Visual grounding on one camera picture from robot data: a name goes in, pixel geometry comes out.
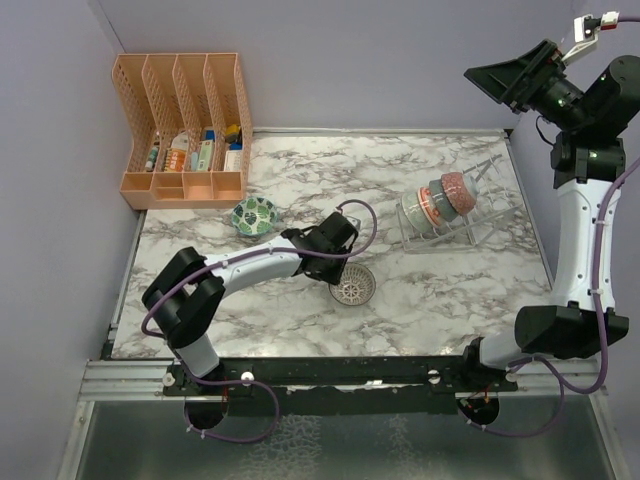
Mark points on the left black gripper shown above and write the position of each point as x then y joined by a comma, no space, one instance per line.
334,276

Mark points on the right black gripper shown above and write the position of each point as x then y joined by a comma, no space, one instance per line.
515,81

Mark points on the brown white geometric bowl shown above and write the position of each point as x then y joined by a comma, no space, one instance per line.
357,286

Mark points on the green white geometric bowl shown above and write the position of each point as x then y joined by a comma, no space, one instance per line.
414,213

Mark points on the green leaf pattern bowl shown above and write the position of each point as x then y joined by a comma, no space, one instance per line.
254,216

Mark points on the orange floral bowl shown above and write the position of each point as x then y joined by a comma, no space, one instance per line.
428,205

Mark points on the blue hexagon red-rim bowl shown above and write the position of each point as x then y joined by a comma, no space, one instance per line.
442,203

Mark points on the grey leaf pattern bowl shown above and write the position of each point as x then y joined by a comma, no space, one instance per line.
461,190

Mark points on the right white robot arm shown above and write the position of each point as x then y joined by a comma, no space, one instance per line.
589,162

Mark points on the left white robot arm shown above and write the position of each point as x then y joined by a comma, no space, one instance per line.
185,296

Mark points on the yellow black toy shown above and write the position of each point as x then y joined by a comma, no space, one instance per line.
233,134

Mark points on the mint green box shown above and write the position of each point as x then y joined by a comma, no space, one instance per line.
205,155

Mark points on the orange white box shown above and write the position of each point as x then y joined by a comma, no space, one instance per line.
175,160

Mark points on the pink plastic file organizer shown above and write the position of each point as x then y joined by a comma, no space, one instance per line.
173,98

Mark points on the small bottle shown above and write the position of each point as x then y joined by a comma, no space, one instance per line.
152,157

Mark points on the clear wire dish rack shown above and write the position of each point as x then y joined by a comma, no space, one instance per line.
496,206

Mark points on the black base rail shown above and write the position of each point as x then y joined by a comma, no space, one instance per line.
337,386

